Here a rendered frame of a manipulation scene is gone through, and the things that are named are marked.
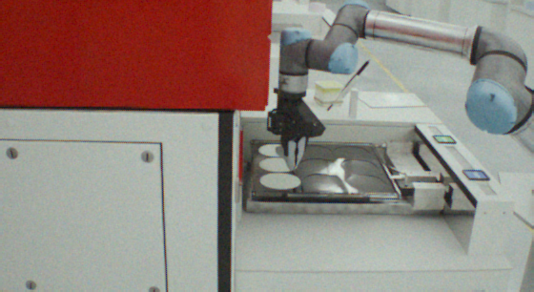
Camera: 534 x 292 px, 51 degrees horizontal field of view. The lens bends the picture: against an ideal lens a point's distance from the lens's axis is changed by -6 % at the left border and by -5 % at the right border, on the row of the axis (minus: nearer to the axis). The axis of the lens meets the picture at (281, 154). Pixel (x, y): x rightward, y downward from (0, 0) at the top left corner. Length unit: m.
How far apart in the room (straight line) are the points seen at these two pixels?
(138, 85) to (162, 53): 0.06
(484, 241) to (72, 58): 0.97
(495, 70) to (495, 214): 0.32
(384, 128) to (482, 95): 0.60
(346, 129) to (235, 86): 0.93
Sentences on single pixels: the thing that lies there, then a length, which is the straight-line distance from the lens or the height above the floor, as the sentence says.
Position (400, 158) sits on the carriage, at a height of 0.88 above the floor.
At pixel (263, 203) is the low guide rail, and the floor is 0.85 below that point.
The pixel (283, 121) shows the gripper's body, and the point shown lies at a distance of 1.50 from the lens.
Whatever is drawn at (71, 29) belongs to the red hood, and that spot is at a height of 1.35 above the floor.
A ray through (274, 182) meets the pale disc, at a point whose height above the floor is 0.90.
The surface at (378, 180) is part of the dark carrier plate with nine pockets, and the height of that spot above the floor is 0.90.
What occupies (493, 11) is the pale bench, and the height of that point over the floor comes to 0.74.
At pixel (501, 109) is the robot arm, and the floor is 1.17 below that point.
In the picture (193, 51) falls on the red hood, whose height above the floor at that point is 1.32.
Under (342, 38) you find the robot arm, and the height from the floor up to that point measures 1.26.
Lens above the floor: 1.49
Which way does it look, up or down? 21 degrees down
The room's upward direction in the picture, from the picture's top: 3 degrees clockwise
